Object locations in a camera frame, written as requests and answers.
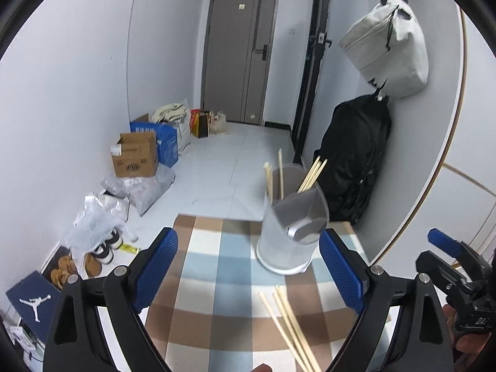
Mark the blue cardboard box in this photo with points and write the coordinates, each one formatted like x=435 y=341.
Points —
x=168 y=143

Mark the black door latch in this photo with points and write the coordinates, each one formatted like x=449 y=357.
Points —
x=319 y=38

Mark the person's right hand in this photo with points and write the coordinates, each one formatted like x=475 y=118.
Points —
x=471 y=343

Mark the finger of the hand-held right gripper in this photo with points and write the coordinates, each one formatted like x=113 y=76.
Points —
x=441 y=238
x=430 y=263

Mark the checked tablecloth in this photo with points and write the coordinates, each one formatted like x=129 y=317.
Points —
x=201 y=279

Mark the brown slipper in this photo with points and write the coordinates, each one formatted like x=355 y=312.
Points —
x=93 y=265
x=64 y=271

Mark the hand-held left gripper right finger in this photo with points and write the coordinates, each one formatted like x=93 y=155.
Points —
x=341 y=271

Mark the brown cardboard box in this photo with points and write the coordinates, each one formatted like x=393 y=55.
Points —
x=135 y=159

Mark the beige cloth pile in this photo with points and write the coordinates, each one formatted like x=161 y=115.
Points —
x=170 y=111

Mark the person's left hand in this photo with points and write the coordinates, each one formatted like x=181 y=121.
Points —
x=262 y=369

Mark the grey plastic bag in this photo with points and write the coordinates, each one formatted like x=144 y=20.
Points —
x=147 y=190

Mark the dark blue shoe box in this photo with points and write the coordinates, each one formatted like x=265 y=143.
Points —
x=31 y=298

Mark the metal spoon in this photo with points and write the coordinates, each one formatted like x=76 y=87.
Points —
x=306 y=232

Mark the white black sneaker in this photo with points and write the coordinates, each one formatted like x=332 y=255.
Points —
x=102 y=254
x=114 y=240

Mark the wooden chopstick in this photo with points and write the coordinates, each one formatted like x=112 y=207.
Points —
x=266 y=178
x=280 y=174
x=309 y=174
x=270 y=180
x=277 y=324
x=289 y=329
x=318 y=173
x=313 y=175
x=294 y=329
x=300 y=329

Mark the grey door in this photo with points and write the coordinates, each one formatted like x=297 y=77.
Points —
x=232 y=66

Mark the black backpack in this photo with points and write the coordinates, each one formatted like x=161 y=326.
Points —
x=356 y=155

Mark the black metal stand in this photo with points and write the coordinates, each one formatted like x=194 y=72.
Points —
x=310 y=85

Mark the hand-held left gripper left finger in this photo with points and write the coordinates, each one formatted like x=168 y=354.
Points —
x=159 y=267

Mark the translucent utensil holder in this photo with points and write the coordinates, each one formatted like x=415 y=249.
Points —
x=286 y=248

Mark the white canvas bag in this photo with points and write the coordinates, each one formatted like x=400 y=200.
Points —
x=387 y=46

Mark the clear plastic bag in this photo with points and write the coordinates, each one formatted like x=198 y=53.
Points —
x=93 y=224

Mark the beige plastic bag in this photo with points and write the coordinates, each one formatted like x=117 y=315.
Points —
x=219 y=122

